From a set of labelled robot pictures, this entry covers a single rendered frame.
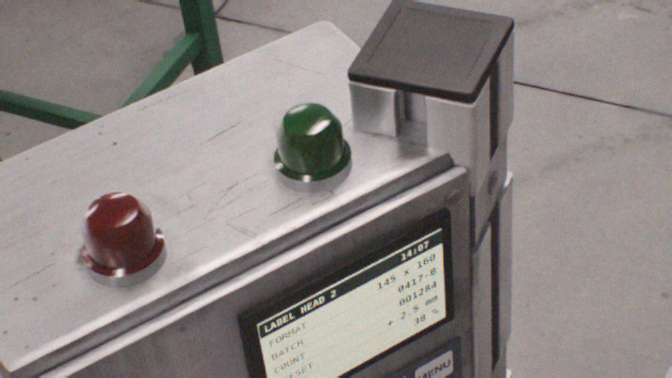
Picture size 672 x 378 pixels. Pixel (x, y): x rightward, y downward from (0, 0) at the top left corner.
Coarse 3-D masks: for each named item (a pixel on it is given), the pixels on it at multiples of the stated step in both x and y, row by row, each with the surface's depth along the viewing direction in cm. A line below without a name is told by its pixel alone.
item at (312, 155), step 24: (288, 120) 42; (312, 120) 42; (336, 120) 42; (288, 144) 42; (312, 144) 41; (336, 144) 42; (288, 168) 42; (312, 168) 42; (336, 168) 42; (312, 192) 42
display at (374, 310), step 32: (416, 224) 43; (448, 224) 44; (352, 256) 43; (384, 256) 43; (416, 256) 44; (448, 256) 45; (288, 288) 42; (320, 288) 42; (352, 288) 43; (384, 288) 44; (416, 288) 45; (448, 288) 46; (256, 320) 41; (288, 320) 42; (320, 320) 43; (352, 320) 44; (384, 320) 45; (416, 320) 46; (448, 320) 47; (256, 352) 42; (288, 352) 43; (320, 352) 44; (352, 352) 45; (384, 352) 46
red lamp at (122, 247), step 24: (120, 192) 40; (96, 216) 39; (120, 216) 39; (144, 216) 40; (96, 240) 39; (120, 240) 39; (144, 240) 40; (96, 264) 40; (120, 264) 40; (144, 264) 40
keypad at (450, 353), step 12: (444, 348) 49; (456, 348) 49; (420, 360) 48; (432, 360) 49; (444, 360) 49; (456, 360) 49; (396, 372) 48; (408, 372) 48; (420, 372) 49; (432, 372) 49; (444, 372) 49; (456, 372) 50
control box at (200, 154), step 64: (256, 64) 48; (320, 64) 47; (128, 128) 46; (192, 128) 45; (256, 128) 45; (0, 192) 44; (64, 192) 43; (128, 192) 43; (192, 192) 43; (256, 192) 43; (320, 192) 42; (384, 192) 43; (448, 192) 43; (0, 256) 42; (64, 256) 41; (192, 256) 41; (256, 256) 41; (320, 256) 42; (0, 320) 40; (64, 320) 39; (128, 320) 40; (192, 320) 40
